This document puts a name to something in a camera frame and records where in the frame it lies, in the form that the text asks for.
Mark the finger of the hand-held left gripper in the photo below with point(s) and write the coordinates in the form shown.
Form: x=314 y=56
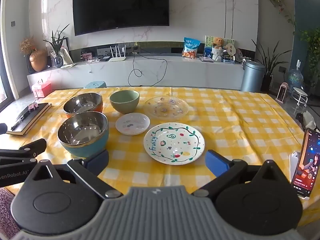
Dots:
x=2 y=128
x=27 y=148

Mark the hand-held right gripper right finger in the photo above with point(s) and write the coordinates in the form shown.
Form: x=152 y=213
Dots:
x=215 y=162

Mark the small black box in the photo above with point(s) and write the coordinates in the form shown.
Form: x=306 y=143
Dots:
x=105 y=59

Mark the smartphone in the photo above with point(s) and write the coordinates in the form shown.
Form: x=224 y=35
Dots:
x=307 y=162

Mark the pink space heater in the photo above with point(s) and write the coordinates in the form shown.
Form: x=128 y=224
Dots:
x=282 y=92

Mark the round paper fan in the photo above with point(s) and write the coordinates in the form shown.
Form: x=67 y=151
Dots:
x=229 y=48

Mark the white marble TV console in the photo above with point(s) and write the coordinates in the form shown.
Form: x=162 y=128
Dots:
x=175 y=72

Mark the clear glass plate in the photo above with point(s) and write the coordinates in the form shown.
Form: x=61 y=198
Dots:
x=166 y=107

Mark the grey metal trash can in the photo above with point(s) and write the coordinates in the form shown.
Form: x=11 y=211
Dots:
x=252 y=77

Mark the blue snack bag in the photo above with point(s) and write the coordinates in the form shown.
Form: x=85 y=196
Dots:
x=191 y=47

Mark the brown teddy bear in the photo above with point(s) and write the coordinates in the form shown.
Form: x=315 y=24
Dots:
x=218 y=42

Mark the pink storage box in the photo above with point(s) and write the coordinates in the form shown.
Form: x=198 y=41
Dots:
x=41 y=90

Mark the white tote bag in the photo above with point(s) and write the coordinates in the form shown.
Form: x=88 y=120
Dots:
x=66 y=57

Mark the white fruit-print plate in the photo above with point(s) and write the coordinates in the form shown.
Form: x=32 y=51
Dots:
x=175 y=142

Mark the green plant in dark vase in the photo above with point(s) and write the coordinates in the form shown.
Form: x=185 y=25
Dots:
x=58 y=61

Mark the long-leaf plant in black pot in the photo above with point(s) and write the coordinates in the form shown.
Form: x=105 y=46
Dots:
x=267 y=81

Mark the steel bowl teal outside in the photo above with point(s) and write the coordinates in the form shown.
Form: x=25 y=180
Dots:
x=82 y=130

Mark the hanging vine plant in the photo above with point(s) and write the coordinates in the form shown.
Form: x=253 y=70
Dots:
x=280 y=2

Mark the black picture frame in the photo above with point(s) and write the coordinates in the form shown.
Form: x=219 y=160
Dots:
x=66 y=42

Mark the yellow checked tablecloth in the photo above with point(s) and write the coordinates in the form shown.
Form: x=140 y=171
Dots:
x=237 y=130

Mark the decorated display plate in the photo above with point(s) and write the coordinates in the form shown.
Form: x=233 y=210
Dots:
x=239 y=55

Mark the steel bowl orange outside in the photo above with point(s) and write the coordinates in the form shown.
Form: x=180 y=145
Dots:
x=82 y=103

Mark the dried flowers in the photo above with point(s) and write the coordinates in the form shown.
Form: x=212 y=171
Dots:
x=27 y=43

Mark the blue water jug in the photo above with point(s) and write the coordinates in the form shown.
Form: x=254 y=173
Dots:
x=295 y=80

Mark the small pink clip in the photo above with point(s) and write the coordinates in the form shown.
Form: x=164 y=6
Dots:
x=33 y=105

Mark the black notebook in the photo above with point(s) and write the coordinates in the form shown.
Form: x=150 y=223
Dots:
x=23 y=117

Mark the blue box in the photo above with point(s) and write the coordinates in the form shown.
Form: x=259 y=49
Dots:
x=207 y=52

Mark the white router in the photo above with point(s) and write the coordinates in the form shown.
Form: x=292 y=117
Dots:
x=117 y=59

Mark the wall socket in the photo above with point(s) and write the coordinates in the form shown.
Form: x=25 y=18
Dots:
x=282 y=69

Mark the copper vase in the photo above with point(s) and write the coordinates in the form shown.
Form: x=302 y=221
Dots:
x=38 y=60

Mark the small white printed plate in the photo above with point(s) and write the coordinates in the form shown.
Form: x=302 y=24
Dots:
x=132 y=124

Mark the small toy figures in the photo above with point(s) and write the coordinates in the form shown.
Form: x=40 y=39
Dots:
x=248 y=58

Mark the white round stool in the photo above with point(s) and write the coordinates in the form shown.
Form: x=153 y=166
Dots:
x=299 y=91

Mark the black bin with white bag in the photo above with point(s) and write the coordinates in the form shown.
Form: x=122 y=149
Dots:
x=308 y=120

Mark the magazine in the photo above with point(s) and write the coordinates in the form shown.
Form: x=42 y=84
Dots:
x=65 y=66

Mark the green ceramic bowl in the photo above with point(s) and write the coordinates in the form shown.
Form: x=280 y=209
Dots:
x=123 y=105

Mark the bushy green vine plant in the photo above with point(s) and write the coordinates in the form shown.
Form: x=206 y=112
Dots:
x=313 y=50

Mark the black television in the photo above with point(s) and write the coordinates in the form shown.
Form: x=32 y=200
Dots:
x=120 y=5

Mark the purple textured cloth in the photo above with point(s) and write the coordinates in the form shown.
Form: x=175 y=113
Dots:
x=6 y=210

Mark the pink laptop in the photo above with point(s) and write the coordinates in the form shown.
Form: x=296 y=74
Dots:
x=206 y=59

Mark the teal plastic stool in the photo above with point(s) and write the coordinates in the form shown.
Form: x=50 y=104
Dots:
x=95 y=84

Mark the pink card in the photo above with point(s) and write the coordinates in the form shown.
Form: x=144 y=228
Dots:
x=87 y=56

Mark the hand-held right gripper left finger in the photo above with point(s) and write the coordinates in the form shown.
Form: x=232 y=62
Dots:
x=100 y=158

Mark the green picture board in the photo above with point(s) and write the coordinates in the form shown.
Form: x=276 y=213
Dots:
x=207 y=40

